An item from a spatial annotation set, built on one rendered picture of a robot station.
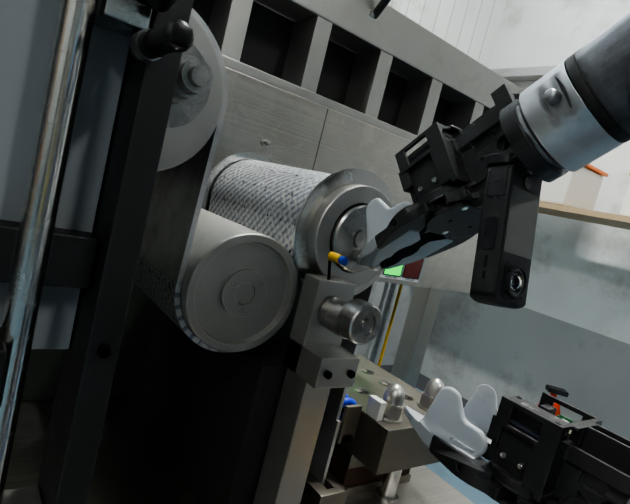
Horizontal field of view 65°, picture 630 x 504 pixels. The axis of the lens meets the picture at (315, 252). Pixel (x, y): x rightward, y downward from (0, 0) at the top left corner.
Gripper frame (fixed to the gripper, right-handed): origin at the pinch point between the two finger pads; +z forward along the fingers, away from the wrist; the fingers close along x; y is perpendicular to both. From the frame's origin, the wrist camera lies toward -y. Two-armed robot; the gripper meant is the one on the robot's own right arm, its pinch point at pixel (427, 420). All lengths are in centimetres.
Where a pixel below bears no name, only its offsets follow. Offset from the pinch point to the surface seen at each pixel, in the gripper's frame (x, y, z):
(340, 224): 9.0, 17.1, 10.3
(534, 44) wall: -279, 164, 193
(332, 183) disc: 9.8, 21.0, 12.3
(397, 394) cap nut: -6.8, -2.4, 9.8
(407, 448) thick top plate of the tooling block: -9.0, -8.9, 7.8
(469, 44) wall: -250, 156, 226
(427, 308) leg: -73, -4, 60
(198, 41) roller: 26.9, 29.1, 12.4
